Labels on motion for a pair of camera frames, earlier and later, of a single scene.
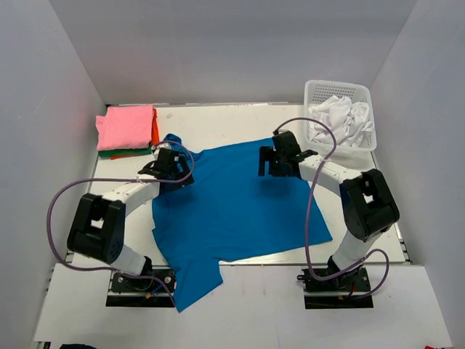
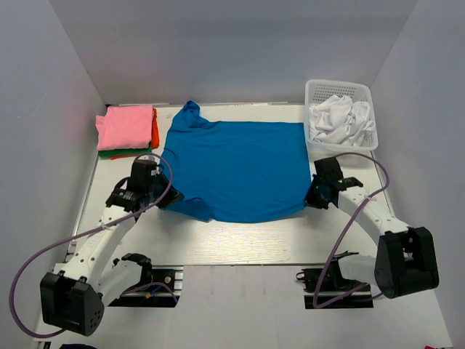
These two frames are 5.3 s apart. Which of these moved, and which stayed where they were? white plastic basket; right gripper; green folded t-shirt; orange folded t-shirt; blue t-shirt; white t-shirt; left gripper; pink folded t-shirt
Moved: right gripper; left gripper; blue t-shirt
Stayed: pink folded t-shirt; white plastic basket; orange folded t-shirt; white t-shirt; green folded t-shirt
